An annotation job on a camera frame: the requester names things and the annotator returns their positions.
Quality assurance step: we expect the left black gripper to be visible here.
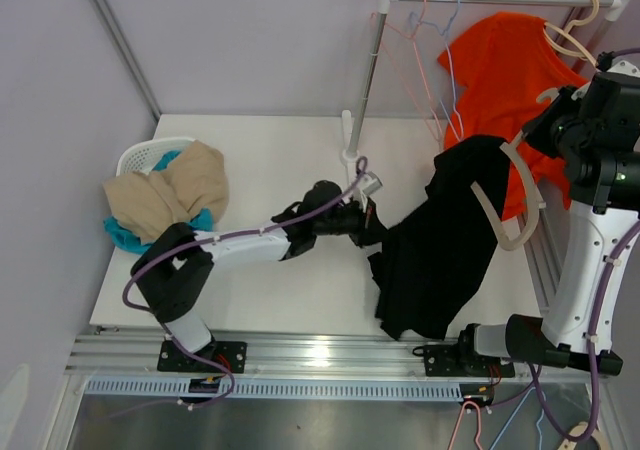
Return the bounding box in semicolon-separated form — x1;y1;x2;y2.
314;195;393;250

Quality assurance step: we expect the orange t shirt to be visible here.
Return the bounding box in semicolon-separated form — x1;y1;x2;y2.
437;11;591;222

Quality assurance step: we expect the beige wooden hanger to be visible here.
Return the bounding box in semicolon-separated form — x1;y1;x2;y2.
542;0;601;69
469;87;561;252

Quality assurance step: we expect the black t shirt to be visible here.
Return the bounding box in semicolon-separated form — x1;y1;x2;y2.
368;135;511;340

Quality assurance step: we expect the blue wire hanger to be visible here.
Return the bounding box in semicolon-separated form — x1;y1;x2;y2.
408;0;465;142

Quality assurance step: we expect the pink wire hanger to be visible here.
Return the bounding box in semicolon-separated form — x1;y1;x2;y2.
380;2;454;145

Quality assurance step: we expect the beige t shirt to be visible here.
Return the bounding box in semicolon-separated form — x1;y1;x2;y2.
103;140;229;254

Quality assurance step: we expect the teal t shirt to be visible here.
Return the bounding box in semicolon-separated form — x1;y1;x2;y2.
103;153;214;254

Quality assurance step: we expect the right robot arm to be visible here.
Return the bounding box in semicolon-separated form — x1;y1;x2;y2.
455;62;639;376

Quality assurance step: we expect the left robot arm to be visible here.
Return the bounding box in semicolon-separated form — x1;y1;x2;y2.
126;172;385;373

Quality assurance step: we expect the pink hanger on floor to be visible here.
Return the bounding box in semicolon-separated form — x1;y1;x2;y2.
446;400;484;450

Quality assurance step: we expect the wooden hanger on floor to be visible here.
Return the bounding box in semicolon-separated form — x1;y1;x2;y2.
557;422;611;450

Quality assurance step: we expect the metal clothes rack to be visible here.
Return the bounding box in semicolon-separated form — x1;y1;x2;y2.
341;0;595;167

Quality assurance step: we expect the white plastic laundry basket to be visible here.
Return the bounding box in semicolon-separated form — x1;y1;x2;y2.
116;137;194;176

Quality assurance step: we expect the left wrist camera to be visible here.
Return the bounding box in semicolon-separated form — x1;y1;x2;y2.
352;171;383;212

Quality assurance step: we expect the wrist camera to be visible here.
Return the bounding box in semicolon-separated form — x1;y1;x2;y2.
352;171;383;212
595;47;640;78

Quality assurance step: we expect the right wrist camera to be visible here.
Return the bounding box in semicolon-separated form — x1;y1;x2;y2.
595;47;640;78

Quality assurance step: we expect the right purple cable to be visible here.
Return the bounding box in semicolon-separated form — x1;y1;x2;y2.
527;47;640;444

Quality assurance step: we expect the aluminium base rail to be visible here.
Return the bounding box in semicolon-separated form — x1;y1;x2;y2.
64;327;556;386

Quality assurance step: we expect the perforated cable tray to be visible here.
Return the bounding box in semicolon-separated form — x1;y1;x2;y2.
85;376;463;402

